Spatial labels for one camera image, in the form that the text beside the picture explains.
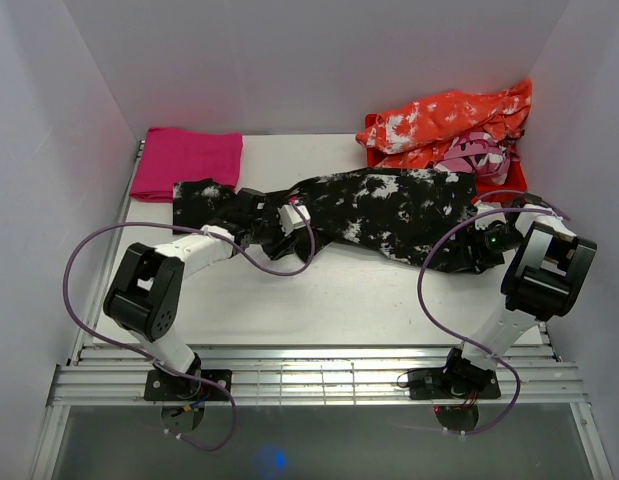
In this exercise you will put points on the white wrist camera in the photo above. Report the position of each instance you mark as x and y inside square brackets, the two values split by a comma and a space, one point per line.
[293, 215]
[484, 223]

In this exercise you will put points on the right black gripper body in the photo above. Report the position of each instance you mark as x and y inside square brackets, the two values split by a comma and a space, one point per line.
[488, 245]

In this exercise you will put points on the orange white tie-dye trousers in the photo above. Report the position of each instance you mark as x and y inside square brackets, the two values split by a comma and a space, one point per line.
[418, 134]

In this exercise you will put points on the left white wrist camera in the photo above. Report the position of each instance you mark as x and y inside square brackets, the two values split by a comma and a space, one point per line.
[293, 215]

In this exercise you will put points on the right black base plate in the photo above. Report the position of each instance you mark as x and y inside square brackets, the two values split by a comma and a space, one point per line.
[443, 383]

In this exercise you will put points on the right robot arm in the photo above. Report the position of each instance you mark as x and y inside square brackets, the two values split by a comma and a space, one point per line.
[542, 281]

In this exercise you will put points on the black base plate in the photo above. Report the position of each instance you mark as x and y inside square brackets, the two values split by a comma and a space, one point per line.
[163, 387]
[443, 383]

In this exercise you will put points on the pink camouflage trousers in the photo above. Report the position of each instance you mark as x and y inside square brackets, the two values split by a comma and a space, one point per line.
[480, 154]

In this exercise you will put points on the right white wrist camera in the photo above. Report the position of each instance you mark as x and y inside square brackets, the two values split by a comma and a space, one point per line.
[484, 223]

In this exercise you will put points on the black white tie-dye trousers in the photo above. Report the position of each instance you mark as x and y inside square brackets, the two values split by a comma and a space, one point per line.
[399, 213]

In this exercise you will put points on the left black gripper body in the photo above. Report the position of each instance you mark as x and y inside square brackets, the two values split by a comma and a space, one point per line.
[272, 236]

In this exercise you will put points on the red plastic bin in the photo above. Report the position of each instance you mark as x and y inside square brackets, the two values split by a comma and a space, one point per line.
[515, 179]

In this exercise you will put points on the aluminium rail frame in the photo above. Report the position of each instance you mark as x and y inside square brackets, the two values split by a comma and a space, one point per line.
[311, 377]

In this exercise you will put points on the folded magenta trousers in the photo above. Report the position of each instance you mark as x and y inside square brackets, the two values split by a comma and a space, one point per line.
[172, 156]

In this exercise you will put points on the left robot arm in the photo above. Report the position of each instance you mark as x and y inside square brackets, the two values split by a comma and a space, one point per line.
[144, 294]

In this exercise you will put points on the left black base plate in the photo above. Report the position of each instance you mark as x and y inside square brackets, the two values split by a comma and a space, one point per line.
[163, 387]

